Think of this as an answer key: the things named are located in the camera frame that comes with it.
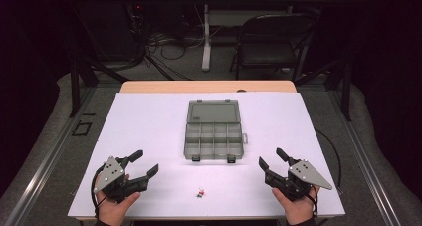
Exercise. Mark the small red green white parts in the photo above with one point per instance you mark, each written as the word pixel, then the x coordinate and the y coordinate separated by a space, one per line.
pixel 200 193

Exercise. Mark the white table board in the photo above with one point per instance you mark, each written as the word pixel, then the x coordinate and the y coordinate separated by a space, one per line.
pixel 159 129

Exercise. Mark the clear grey compartment box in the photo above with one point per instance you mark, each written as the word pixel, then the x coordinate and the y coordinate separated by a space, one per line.
pixel 214 129

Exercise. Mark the black metal stand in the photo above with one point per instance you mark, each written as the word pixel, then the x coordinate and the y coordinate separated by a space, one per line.
pixel 75 83
pixel 345 86

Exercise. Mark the short black tape strip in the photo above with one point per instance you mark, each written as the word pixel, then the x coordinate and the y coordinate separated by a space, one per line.
pixel 88 114

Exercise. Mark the aluminium floor rail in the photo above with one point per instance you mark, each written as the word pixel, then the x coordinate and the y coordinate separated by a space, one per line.
pixel 40 168
pixel 365 168

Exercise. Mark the black folding chair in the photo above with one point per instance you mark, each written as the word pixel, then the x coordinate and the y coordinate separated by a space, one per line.
pixel 268 43

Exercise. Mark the person's left hand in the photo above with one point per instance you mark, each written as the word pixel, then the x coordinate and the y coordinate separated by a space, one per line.
pixel 114 211

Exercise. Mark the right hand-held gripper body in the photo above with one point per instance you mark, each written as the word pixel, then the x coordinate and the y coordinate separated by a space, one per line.
pixel 300 178

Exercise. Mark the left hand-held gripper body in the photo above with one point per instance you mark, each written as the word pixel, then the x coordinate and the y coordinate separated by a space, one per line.
pixel 111 174

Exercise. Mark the person's right hand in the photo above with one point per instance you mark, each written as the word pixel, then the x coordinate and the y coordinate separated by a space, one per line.
pixel 298 209

